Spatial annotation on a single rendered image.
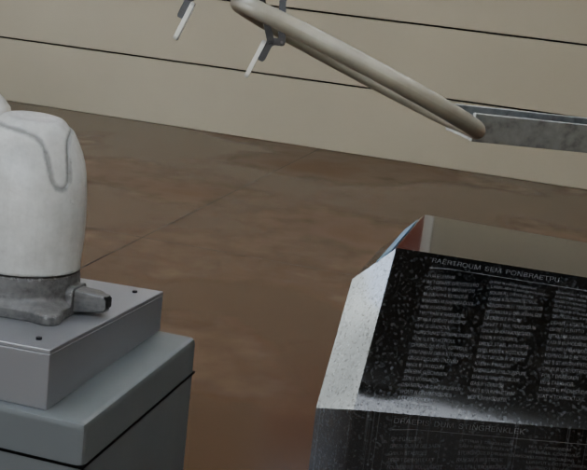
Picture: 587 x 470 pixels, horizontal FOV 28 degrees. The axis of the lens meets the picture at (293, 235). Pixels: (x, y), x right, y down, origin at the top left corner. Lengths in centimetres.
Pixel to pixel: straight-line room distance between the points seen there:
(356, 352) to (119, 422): 71
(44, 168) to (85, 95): 773
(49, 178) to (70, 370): 26
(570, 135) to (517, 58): 629
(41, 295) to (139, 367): 18
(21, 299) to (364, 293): 85
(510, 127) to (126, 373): 82
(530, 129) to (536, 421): 52
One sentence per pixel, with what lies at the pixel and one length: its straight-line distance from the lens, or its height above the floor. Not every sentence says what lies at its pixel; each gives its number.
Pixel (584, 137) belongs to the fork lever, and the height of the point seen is 114.
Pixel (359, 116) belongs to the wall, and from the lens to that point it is 864.
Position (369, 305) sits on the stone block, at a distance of 227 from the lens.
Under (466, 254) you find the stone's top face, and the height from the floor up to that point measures 87.
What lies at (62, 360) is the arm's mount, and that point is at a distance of 157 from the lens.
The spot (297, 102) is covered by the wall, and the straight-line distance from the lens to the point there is 874.
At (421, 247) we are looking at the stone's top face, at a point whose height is 87.
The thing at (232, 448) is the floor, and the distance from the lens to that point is 344.
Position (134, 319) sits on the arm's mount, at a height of 85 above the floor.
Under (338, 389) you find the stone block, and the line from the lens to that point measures 221.
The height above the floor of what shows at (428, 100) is 121.
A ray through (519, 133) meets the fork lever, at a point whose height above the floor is 114.
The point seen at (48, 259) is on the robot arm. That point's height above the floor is 96.
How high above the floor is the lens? 141
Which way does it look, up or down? 14 degrees down
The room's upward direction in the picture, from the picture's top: 6 degrees clockwise
